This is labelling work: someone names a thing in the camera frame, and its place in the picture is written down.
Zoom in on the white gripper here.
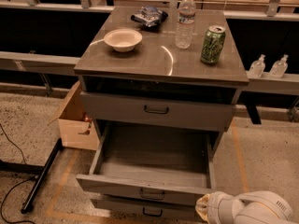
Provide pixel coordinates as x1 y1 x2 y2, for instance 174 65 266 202
195 191 245 224

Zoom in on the grey drawer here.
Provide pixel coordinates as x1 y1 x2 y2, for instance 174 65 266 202
92 195 202 222
77 122 214 205
81 91 235 132

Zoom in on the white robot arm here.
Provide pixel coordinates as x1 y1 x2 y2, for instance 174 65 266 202
195 191 297 224

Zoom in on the grey bottom drawer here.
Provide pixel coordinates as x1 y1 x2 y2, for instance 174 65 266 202
92 195 202 222

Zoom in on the grey drawer cabinet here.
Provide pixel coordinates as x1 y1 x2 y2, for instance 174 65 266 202
74 6 249 224

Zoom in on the grey top drawer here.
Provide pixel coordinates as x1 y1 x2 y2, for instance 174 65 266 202
81 91 235 132

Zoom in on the cardboard box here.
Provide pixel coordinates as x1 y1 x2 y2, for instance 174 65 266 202
50 81 100 150

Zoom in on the left sanitizer bottle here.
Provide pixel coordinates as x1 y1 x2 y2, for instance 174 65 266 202
249 54 265 77

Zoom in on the sanitizer bottle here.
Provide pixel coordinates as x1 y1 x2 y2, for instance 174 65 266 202
249 54 265 77
270 54 288 78

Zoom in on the right sanitizer bottle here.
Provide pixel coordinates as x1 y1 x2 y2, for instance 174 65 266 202
270 54 288 78

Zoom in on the green soda can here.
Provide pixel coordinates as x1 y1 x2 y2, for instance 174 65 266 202
201 25 226 64

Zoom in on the black metal floor bar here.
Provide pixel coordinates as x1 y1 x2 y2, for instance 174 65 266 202
21 138 63 214

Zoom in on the white bowl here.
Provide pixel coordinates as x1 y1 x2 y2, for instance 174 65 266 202
104 29 142 52

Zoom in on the clear water bottle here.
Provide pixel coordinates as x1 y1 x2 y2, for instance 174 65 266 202
175 0 196 49

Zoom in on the blue chip bag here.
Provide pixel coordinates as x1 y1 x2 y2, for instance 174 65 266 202
131 6 168 28

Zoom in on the black floor cable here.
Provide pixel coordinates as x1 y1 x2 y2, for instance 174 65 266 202
0 123 40 224

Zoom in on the grey metal rail shelf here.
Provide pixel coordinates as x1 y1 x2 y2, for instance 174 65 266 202
0 51 299 95

